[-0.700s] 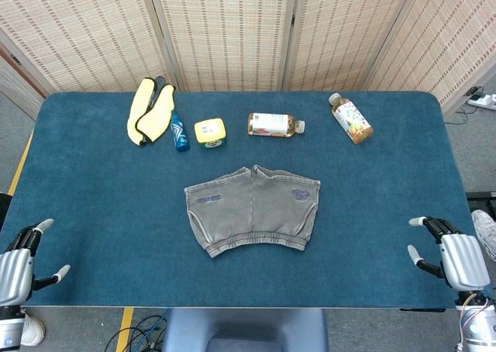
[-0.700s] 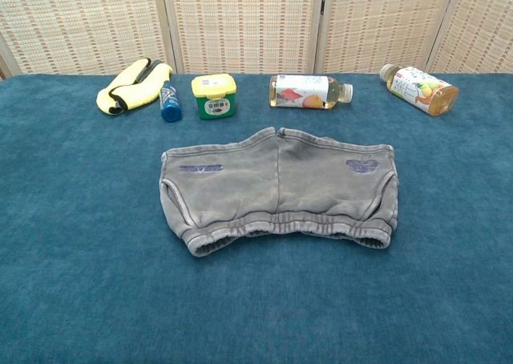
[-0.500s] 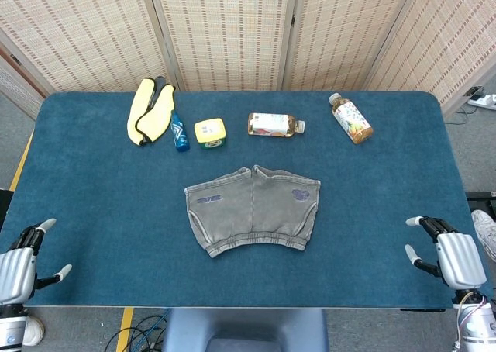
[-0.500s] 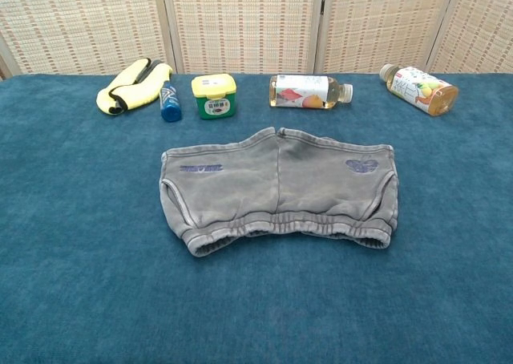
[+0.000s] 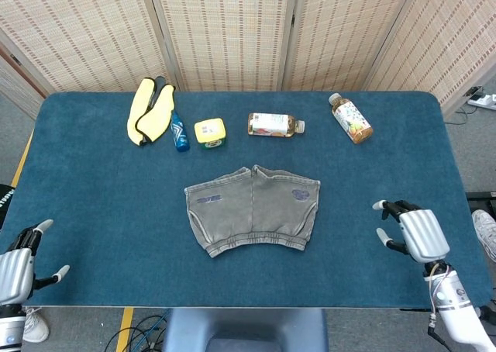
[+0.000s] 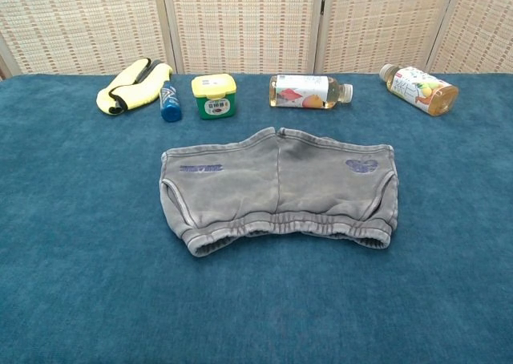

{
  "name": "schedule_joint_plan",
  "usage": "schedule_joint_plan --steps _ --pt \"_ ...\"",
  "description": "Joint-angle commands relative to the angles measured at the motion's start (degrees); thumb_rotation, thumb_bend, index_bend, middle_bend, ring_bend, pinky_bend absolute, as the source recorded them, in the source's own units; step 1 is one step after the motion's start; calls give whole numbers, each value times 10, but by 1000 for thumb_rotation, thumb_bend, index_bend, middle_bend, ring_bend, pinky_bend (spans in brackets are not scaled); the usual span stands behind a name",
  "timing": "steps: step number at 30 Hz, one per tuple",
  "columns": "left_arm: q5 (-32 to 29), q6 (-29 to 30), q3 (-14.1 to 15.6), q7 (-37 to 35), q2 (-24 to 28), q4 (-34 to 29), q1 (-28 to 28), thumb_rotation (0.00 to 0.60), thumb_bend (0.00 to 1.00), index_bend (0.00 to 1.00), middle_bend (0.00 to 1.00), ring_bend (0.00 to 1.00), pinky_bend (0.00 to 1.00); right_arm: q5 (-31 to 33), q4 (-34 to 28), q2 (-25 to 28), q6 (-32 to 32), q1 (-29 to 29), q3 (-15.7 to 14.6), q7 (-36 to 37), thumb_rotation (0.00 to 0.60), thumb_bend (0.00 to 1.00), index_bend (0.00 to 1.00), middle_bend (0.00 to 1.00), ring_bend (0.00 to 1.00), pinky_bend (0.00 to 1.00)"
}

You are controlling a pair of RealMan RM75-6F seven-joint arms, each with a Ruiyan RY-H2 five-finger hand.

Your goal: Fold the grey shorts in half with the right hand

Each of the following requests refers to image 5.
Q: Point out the woven folding screen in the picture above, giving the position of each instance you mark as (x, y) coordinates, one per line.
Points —
(248, 34)

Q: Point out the tea bottle with colourful label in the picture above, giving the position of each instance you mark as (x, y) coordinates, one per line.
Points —
(352, 119)

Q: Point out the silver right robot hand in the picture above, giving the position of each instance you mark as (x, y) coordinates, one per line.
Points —
(422, 233)

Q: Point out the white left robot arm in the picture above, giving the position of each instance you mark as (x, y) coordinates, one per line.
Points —
(9, 326)

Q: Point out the white power strip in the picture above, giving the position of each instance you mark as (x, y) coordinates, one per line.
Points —
(484, 101)

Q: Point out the white sneaker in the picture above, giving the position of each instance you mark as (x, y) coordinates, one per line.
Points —
(486, 230)
(35, 325)

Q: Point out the grey shorts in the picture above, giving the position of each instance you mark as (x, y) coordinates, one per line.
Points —
(252, 210)

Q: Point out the yellow lidded square jar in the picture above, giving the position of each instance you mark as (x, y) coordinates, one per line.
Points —
(210, 133)

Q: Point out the tea bottle with white label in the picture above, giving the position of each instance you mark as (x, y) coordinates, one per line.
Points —
(273, 125)

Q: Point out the black equipment frame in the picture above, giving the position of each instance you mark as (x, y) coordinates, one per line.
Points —
(482, 199)

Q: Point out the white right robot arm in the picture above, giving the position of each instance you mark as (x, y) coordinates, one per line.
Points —
(455, 305)

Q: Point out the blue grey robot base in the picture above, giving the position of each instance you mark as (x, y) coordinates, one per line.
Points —
(246, 330)

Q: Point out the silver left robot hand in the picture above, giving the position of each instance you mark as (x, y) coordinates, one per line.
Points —
(15, 268)

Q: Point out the black equipment with white lettering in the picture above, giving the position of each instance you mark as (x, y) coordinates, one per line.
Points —
(4, 201)

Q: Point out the yellow and black garment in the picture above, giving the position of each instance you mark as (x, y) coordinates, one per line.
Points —
(151, 111)

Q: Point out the blue patterned bottle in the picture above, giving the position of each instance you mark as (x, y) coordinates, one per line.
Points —
(179, 133)

